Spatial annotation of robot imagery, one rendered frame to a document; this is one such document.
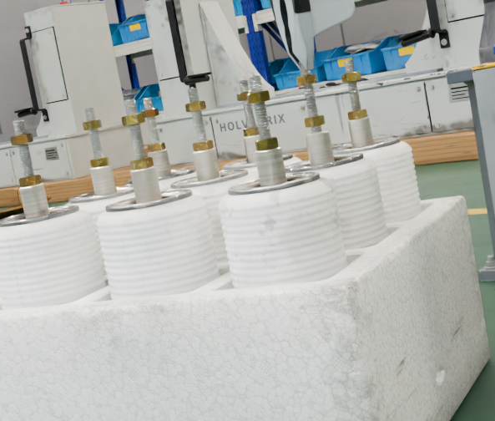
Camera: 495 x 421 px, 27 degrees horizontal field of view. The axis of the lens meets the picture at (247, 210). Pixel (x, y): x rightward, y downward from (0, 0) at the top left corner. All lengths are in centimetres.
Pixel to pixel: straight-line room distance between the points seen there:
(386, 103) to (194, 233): 250
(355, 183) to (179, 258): 17
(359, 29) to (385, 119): 771
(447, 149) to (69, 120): 187
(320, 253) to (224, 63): 316
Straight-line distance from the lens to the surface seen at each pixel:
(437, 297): 98
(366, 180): 93
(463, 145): 314
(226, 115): 375
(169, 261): 86
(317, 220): 82
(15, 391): 93
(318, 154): 95
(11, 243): 93
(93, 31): 459
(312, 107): 95
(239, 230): 82
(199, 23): 399
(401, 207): 104
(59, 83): 448
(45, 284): 93
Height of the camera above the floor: 34
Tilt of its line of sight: 7 degrees down
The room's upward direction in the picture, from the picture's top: 10 degrees counter-clockwise
